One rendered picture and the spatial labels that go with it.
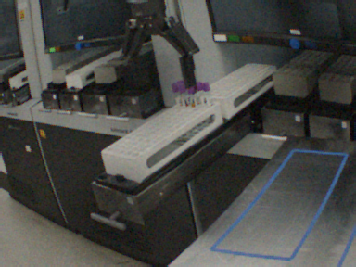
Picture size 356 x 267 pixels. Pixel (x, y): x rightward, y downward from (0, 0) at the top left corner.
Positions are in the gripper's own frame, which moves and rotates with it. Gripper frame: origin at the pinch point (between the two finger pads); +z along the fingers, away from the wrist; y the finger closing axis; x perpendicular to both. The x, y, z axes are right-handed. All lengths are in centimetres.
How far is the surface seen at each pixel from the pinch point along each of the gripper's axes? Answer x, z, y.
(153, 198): -17.6, 17.3, 6.7
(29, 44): 33, -7, -110
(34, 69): 33, 7, -109
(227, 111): 13.5, 12.5, 4.9
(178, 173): -9.2, 16.1, 6.7
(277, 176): -9.1, 13.4, 30.5
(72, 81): 27, 11, -70
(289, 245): -28, 13, 43
